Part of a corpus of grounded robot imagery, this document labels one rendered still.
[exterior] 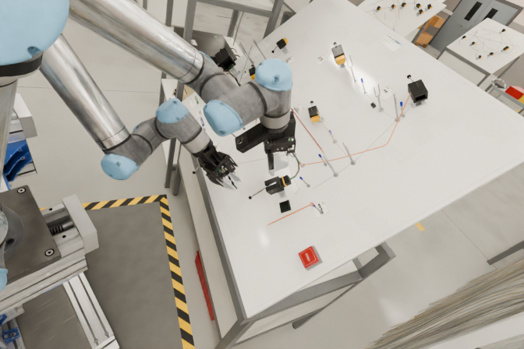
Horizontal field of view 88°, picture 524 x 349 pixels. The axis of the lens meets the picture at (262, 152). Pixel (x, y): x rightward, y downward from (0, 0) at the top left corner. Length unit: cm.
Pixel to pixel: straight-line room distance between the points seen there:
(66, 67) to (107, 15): 24
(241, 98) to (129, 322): 157
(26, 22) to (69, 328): 152
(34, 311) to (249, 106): 148
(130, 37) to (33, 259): 51
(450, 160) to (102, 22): 92
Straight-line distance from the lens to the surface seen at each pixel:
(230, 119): 52
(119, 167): 72
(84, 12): 47
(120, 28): 49
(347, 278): 135
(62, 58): 69
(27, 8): 29
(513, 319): 89
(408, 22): 516
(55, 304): 175
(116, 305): 192
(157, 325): 188
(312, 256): 91
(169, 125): 75
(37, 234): 80
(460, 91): 111
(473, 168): 98
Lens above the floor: 183
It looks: 40 degrees down
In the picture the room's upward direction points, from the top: 24 degrees clockwise
